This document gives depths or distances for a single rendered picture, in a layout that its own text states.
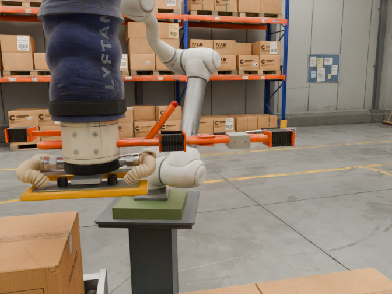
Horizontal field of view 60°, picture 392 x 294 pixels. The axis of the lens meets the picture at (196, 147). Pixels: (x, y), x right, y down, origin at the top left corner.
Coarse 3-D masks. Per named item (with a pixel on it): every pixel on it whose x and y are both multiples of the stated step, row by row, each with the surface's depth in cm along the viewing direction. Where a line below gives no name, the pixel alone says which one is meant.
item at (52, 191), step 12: (60, 180) 95; (108, 180) 97; (120, 180) 102; (144, 180) 103; (24, 192) 93; (36, 192) 93; (48, 192) 93; (60, 192) 93; (72, 192) 93; (84, 192) 93; (96, 192) 94; (108, 192) 94; (120, 192) 94; (132, 192) 95; (144, 192) 95
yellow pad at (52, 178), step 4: (48, 176) 110; (52, 176) 110; (56, 176) 110; (60, 176) 110; (64, 176) 110; (68, 176) 111; (72, 176) 111; (104, 176) 112; (120, 176) 113; (124, 176) 113; (52, 180) 110; (56, 180) 110; (68, 180) 111
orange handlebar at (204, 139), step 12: (36, 132) 126; (48, 132) 127; (60, 132) 128; (48, 144) 101; (60, 144) 101; (120, 144) 103; (132, 144) 104; (144, 144) 104; (156, 144) 105; (192, 144) 107; (204, 144) 107
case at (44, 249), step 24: (24, 216) 123; (48, 216) 122; (72, 216) 122; (0, 240) 104; (24, 240) 104; (48, 240) 104; (72, 240) 113; (0, 264) 90; (24, 264) 90; (48, 264) 90; (72, 264) 110; (0, 288) 87; (24, 288) 89; (48, 288) 90; (72, 288) 108
